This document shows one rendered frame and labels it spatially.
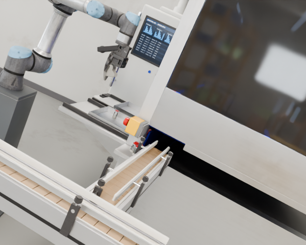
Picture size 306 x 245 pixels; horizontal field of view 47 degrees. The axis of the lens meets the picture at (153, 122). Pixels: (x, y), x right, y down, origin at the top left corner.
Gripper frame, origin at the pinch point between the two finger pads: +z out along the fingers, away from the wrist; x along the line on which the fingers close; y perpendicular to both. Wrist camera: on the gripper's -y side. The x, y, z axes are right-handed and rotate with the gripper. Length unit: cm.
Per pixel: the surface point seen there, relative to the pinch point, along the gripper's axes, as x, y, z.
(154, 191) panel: -12, 50, 36
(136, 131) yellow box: -21.3, 32.3, 11.0
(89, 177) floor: 107, -19, 110
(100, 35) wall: 260, -129, 7
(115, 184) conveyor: -66, 43, 17
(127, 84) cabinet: 89, -15, 15
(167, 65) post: -12.5, 30.7, -20.7
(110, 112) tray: 19.6, 4.0, 20.9
